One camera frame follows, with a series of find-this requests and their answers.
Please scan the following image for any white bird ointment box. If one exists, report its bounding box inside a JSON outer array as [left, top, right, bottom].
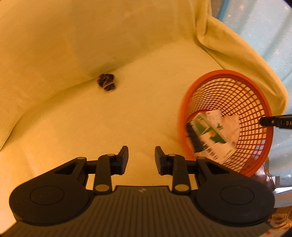
[[205, 110, 223, 131]]

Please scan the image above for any yellow sofa cover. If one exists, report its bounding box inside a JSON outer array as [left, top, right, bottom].
[[1, 1, 289, 231]]

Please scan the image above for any light blue star curtain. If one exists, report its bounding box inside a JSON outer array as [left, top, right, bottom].
[[212, 0, 292, 208]]

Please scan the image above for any orange mesh waste basket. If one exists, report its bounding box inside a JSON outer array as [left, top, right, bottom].
[[178, 70, 273, 177]]

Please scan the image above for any white mesh sock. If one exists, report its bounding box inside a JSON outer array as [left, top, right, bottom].
[[222, 114, 240, 147]]

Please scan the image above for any dark brown hair scrunchie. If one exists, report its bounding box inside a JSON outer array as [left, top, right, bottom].
[[97, 74, 116, 92]]

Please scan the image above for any black ointment tube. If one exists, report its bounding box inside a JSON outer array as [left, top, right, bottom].
[[186, 122, 203, 153]]

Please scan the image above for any green white medicine box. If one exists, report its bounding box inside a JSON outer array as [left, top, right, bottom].
[[189, 112, 236, 164]]

